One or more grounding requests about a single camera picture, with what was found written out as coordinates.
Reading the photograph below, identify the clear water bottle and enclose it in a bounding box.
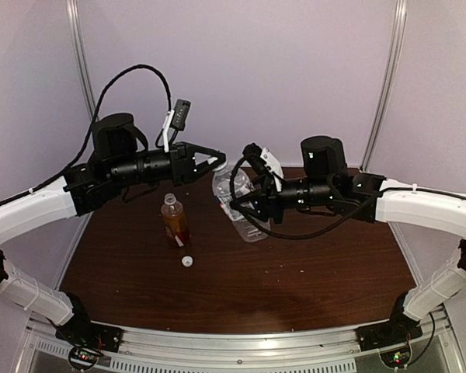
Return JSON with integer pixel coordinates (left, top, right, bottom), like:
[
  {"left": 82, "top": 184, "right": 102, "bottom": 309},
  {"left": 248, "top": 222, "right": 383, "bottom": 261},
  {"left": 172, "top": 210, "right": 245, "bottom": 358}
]
[{"left": 211, "top": 166, "right": 271, "bottom": 244}]

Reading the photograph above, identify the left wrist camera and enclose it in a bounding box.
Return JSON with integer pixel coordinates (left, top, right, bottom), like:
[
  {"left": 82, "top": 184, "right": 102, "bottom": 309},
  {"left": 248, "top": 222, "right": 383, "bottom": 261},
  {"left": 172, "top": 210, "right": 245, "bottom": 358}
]
[{"left": 162, "top": 99, "right": 191, "bottom": 152}]

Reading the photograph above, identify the left black braided cable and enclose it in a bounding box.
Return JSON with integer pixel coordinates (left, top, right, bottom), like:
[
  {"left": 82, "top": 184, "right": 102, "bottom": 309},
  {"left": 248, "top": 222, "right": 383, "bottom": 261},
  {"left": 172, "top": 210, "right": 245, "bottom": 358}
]
[{"left": 0, "top": 64, "right": 174, "bottom": 214}]

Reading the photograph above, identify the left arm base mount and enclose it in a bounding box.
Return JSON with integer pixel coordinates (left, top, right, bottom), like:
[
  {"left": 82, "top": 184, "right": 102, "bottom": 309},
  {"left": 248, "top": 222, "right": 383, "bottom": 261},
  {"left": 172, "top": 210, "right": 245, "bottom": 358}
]
[{"left": 50, "top": 293, "right": 123, "bottom": 371}]

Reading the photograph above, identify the front aluminium rail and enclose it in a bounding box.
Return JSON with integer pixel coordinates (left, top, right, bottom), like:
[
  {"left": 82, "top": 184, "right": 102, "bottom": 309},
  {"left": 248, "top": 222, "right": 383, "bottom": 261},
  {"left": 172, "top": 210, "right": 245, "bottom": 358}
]
[{"left": 12, "top": 312, "right": 466, "bottom": 372}]

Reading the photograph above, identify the brown tea bottle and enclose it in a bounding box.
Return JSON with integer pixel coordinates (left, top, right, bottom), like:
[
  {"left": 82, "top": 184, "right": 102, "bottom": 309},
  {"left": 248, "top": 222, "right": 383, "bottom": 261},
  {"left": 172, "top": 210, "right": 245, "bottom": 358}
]
[{"left": 161, "top": 193, "right": 190, "bottom": 247}]

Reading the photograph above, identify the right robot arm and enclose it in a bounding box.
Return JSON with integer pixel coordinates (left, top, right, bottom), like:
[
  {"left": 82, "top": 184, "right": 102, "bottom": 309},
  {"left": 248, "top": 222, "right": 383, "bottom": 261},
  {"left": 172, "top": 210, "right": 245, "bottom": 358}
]
[{"left": 230, "top": 136, "right": 466, "bottom": 343}]

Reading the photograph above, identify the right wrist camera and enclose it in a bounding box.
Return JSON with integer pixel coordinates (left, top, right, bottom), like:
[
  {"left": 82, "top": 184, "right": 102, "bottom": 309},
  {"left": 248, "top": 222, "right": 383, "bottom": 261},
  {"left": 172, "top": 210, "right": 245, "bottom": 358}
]
[{"left": 242, "top": 143, "right": 284, "bottom": 192}]

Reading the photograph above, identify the white tea bottle cap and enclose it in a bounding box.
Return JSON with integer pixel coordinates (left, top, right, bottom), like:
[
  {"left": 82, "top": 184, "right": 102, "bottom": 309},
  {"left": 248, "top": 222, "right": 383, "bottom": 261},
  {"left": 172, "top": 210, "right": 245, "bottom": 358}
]
[{"left": 181, "top": 256, "right": 193, "bottom": 268}]

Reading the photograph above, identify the aluminium frame post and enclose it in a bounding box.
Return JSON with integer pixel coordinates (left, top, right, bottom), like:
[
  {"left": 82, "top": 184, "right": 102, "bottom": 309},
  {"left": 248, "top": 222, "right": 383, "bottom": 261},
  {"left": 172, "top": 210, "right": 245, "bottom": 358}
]
[
  {"left": 65, "top": 0, "right": 96, "bottom": 117},
  {"left": 360, "top": 0, "right": 408, "bottom": 172}
]

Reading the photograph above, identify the black braided cable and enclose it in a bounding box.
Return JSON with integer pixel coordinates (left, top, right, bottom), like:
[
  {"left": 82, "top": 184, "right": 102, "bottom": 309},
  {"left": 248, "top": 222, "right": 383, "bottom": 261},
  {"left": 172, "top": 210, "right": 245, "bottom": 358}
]
[
  {"left": 228, "top": 145, "right": 466, "bottom": 240},
  {"left": 0, "top": 64, "right": 174, "bottom": 214}
]

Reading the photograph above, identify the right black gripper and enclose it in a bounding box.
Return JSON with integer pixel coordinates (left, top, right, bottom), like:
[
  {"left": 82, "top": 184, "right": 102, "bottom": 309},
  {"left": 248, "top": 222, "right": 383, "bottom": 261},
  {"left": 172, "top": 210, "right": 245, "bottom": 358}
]
[{"left": 231, "top": 173, "right": 336, "bottom": 224}]

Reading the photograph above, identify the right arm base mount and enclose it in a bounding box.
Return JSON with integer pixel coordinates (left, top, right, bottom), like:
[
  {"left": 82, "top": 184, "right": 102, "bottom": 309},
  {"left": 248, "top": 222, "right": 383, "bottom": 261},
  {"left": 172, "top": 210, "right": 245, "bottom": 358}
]
[{"left": 355, "top": 292, "right": 423, "bottom": 370}]

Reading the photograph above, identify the left aluminium frame post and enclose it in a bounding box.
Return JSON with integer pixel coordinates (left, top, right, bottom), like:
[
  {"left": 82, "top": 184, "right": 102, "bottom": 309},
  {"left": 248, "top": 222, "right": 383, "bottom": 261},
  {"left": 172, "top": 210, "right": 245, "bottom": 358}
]
[{"left": 65, "top": 0, "right": 96, "bottom": 117}]

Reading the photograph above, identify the right aluminium frame post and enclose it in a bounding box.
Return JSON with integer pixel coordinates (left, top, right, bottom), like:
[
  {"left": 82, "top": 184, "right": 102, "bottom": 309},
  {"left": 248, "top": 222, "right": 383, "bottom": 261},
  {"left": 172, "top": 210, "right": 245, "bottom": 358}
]
[{"left": 360, "top": 0, "right": 408, "bottom": 172}]

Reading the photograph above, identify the right black braided cable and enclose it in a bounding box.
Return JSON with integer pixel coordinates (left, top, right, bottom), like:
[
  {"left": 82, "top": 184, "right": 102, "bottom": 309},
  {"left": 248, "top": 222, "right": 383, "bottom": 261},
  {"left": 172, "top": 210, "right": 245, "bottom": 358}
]
[{"left": 228, "top": 145, "right": 466, "bottom": 240}]

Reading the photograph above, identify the white water bottle cap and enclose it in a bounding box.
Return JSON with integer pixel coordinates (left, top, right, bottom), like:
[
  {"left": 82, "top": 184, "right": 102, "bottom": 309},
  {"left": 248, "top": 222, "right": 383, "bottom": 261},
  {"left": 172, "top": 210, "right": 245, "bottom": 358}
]
[{"left": 213, "top": 162, "right": 228, "bottom": 172}]

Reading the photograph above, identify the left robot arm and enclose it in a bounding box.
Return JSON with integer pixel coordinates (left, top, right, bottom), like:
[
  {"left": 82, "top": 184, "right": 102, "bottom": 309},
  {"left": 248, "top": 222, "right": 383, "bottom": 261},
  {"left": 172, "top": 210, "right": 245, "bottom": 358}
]
[{"left": 0, "top": 113, "right": 226, "bottom": 345}]

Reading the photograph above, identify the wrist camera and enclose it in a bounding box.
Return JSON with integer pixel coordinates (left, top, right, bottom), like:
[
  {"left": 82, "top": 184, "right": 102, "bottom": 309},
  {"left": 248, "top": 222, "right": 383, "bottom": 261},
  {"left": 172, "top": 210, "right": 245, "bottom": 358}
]
[
  {"left": 162, "top": 99, "right": 191, "bottom": 152},
  {"left": 242, "top": 143, "right": 284, "bottom": 192}
]

